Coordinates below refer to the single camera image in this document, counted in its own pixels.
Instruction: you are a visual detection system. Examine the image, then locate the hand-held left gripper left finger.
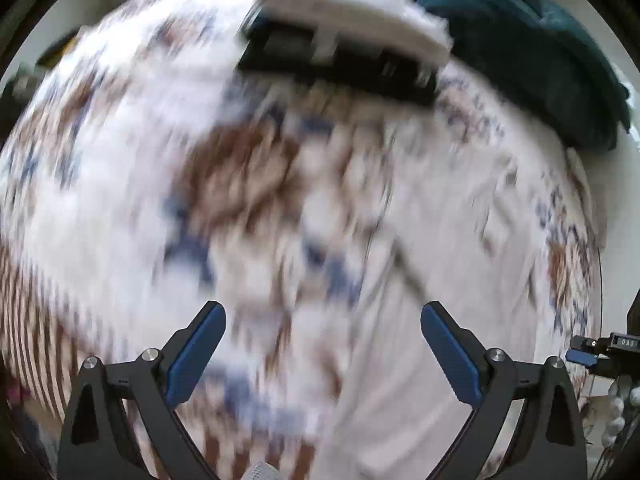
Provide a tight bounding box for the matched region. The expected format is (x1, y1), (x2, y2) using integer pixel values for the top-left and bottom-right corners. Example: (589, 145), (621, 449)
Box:
(57, 300), (228, 480)

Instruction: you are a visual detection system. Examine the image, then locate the dark teal blanket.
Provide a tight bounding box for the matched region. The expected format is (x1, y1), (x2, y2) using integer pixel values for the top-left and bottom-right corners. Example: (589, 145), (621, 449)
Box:
(389, 0), (632, 152)

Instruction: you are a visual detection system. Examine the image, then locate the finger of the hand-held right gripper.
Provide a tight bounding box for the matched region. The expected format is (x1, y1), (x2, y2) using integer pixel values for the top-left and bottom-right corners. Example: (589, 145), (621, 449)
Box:
(566, 335), (608, 368)

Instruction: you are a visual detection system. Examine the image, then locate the brown and blue patterned bedsheet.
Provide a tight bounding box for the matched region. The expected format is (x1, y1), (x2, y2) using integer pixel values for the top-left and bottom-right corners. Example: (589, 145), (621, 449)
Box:
(0, 0), (608, 480)

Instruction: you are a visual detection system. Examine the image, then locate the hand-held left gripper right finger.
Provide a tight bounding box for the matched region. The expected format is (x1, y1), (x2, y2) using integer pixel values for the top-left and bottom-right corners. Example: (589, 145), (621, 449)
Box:
(420, 301), (588, 480)

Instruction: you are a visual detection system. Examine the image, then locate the person's right hand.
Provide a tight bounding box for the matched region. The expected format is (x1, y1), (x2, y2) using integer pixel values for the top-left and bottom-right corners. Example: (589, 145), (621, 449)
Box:
(599, 374), (640, 450)

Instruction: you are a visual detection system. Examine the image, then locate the plain white garment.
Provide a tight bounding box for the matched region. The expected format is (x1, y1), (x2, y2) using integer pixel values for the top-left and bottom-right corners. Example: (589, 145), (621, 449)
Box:
(332, 150), (556, 480)

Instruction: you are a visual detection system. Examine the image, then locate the dark object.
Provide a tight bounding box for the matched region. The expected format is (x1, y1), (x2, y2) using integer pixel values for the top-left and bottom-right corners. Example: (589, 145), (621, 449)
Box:
(35, 30), (81, 70)

